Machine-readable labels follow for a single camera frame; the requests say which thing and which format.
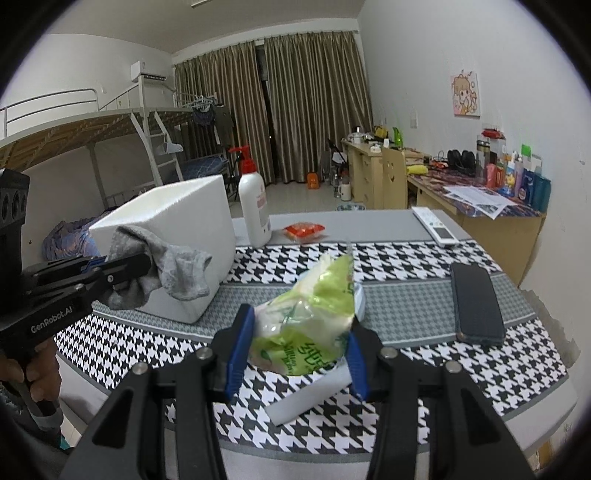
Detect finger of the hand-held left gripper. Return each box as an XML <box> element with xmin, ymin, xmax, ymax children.
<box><xmin>81</xmin><ymin>251</ymin><xmax>154</xmax><ymax>301</ymax></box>
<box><xmin>21</xmin><ymin>256</ymin><xmax>109</xmax><ymax>284</ymax></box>

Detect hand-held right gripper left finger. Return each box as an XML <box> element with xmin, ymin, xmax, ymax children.
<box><xmin>60</xmin><ymin>304</ymin><xmax>257</xmax><ymax>480</ymax></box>

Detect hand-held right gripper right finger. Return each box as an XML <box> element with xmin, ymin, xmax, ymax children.
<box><xmin>346</xmin><ymin>320</ymin><xmax>536</xmax><ymax>480</ymax></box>

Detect green plastic packet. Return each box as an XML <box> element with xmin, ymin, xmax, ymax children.
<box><xmin>249</xmin><ymin>240</ymin><xmax>366</xmax><ymax>377</ymax></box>

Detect white foam box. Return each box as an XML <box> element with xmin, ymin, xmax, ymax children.
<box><xmin>88</xmin><ymin>174</ymin><xmax>238</xmax><ymax>324</ymax></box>

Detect person's left forearm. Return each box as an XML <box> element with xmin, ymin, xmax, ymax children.
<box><xmin>0</xmin><ymin>381</ymin><xmax>75</xmax><ymax>462</ymax></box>

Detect person's left hand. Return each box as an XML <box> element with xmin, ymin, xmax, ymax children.
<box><xmin>0</xmin><ymin>344</ymin><xmax>64</xmax><ymax>409</ymax></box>

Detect blue plaid blanket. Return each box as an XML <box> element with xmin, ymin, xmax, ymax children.
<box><xmin>41</xmin><ymin>219</ymin><xmax>100</xmax><ymax>266</ymax></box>

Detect houndstooth tablecloth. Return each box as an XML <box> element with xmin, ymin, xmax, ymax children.
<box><xmin>53</xmin><ymin>210</ymin><xmax>580</xmax><ymax>480</ymax></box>

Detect black phone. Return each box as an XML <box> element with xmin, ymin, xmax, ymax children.
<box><xmin>449</xmin><ymin>261</ymin><xmax>506</xmax><ymax>346</ymax></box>

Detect black tripod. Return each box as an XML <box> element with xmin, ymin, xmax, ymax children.
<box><xmin>224</xmin><ymin>152</ymin><xmax>245</xmax><ymax>201</ymax></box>

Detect white lotion pump bottle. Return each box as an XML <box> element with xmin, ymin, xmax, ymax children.
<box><xmin>229</xmin><ymin>145</ymin><xmax>273</xmax><ymax>248</ymax></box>

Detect red snack packet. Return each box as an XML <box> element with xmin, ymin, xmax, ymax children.
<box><xmin>283</xmin><ymin>222</ymin><xmax>326</xmax><ymax>243</ymax></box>

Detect white remote control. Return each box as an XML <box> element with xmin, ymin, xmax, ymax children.
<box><xmin>411</xmin><ymin>206</ymin><xmax>459</xmax><ymax>245</ymax></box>

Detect hanging dark clothes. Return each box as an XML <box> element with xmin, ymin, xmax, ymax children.
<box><xmin>191</xmin><ymin>104</ymin><xmax>234</xmax><ymax>139</ymax></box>

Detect wooden desk with patterned top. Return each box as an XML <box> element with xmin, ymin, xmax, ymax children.
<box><xmin>406</xmin><ymin>161</ymin><xmax>548</xmax><ymax>287</ymax></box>

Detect plain wooden desk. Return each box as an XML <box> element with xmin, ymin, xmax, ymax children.
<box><xmin>342</xmin><ymin>136</ymin><xmax>432</xmax><ymax>208</ymax></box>

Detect wooden smiley chair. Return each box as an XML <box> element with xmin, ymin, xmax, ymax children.
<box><xmin>379</xmin><ymin>147</ymin><xmax>409</xmax><ymax>209</ymax></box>

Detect brown curtain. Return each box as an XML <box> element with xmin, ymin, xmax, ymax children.
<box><xmin>263</xmin><ymin>30</ymin><xmax>374</xmax><ymax>184</ymax></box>
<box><xmin>174</xmin><ymin>44</ymin><xmax>266</xmax><ymax>185</ymax></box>

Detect white air conditioner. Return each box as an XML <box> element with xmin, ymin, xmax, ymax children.
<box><xmin>130</xmin><ymin>60</ymin><xmax>168</xmax><ymax>84</ymax></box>

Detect printed papers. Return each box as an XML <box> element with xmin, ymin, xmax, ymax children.
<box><xmin>443</xmin><ymin>185</ymin><xmax>520</xmax><ymax>219</ymax></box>

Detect black headphones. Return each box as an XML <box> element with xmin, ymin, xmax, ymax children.
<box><xmin>445</xmin><ymin>148</ymin><xmax>476</xmax><ymax>175</ymax></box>

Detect row of toiletry bottles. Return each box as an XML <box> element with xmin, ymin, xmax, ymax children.
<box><xmin>475</xmin><ymin>127</ymin><xmax>552</xmax><ymax>210</ymax></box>

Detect cartoon wall poster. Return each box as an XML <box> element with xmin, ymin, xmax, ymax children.
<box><xmin>450</xmin><ymin>69</ymin><xmax>482</xmax><ymax>118</ymax></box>

